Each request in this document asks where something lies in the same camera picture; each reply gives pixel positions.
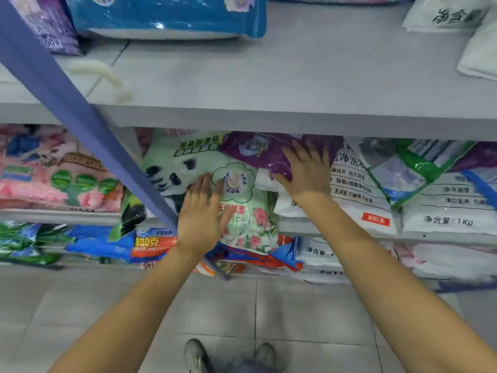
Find person's left hand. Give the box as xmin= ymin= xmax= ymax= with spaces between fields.
xmin=177 ymin=173 xmax=236 ymax=257

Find person's right hand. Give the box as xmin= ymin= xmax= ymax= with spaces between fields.
xmin=271 ymin=139 xmax=334 ymax=205

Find small dark purple detergent bag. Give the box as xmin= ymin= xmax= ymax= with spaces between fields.
xmin=220 ymin=132 xmax=344 ymax=182

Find panda pale green bag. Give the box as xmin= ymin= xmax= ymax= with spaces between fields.
xmin=141 ymin=130 xmax=281 ymax=256

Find green leaf-print detergent bag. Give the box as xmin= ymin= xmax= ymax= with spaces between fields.
xmin=108 ymin=189 xmax=147 ymax=242

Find green white Ariel bag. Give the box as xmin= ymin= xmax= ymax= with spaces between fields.
xmin=356 ymin=138 xmax=478 ymax=209

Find grey blue-framed shelf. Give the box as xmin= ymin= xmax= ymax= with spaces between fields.
xmin=0 ymin=0 xmax=497 ymax=294

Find pink floral detergent bag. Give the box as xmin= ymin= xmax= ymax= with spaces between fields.
xmin=0 ymin=125 xmax=125 ymax=214

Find blue white detergent bag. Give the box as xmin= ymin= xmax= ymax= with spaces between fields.
xmin=64 ymin=0 xmax=269 ymax=40

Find purple lavender bag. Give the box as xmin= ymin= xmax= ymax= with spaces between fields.
xmin=7 ymin=0 xmax=85 ymax=57

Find person's right forearm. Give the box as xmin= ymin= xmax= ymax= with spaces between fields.
xmin=302 ymin=193 xmax=497 ymax=373

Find person's left forearm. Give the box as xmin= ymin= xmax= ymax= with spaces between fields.
xmin=48 ymin=244 xmax=196 ymax=373

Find person's left grey shoe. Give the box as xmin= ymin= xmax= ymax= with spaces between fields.
xmin=183 ymin=338 xmax=209 ymax=373

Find person's grey shoe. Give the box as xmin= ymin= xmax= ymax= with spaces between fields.
xmin=253 ymin=342 xmax=277 ymax=368
xmin=183 ymin=338 xmax=209 ymax=373

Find person's right grey shoe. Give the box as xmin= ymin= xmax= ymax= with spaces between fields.
xmin=253 ymin=342 xmax=277 ymax=368

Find person's blue jeans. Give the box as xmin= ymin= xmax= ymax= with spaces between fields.
xmin=209 ymin=358 xmax=285 ymax=373

